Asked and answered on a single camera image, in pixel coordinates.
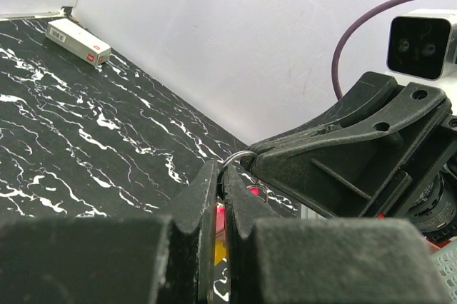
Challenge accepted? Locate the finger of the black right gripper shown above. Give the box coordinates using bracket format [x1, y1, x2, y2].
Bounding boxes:
[248, 71, 402, 151]

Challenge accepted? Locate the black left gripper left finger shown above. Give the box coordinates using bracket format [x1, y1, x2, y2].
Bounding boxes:
[1, 160, 218, 303]

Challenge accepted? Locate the keyring with pink strap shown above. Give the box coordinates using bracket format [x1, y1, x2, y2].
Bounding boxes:
[217, 151, 275, 224]

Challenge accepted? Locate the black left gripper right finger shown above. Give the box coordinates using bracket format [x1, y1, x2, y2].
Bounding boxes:
[223, 165, 447, 304]

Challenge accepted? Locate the yellow key tag with key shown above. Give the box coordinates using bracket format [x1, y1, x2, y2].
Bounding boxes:
[214, 240, 227, 265]

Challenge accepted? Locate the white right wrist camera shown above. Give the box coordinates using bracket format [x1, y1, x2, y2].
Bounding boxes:
[386, 9, 456, 81]

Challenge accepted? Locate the small white red box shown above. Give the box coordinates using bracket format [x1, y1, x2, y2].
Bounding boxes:
[46, 19, 111, 67]

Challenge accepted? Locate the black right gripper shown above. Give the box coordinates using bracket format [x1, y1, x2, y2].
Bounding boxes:
[246, 83, 456, 243]

